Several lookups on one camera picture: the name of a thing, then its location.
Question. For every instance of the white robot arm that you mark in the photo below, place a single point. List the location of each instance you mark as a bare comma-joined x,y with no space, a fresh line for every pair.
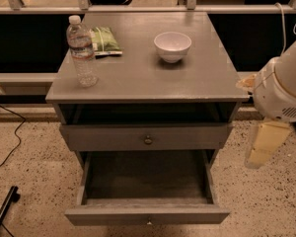
274,96

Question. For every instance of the grey top drawer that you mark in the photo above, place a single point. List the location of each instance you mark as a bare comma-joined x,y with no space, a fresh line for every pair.
126,137

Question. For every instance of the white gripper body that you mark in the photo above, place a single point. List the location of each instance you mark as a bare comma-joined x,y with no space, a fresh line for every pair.
275,95

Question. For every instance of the clear plastic water bottle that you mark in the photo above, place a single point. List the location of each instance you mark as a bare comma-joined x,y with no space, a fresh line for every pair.
82,52

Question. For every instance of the white ceramic bowl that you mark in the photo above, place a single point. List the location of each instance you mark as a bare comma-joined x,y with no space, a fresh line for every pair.
172,46

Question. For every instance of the grey wooden drawer cabinet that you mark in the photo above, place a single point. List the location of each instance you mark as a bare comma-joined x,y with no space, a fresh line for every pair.
139,87

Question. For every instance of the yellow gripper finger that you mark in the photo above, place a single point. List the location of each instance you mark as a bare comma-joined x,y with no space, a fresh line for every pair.
264,139

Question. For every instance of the black stand leg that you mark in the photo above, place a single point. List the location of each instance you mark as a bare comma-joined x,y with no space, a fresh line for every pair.
11,197

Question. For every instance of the green snack bag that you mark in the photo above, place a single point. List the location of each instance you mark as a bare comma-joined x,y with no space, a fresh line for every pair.
104,42

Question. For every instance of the grey drawer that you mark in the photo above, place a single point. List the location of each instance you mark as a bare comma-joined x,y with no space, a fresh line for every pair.
126,137
146,187

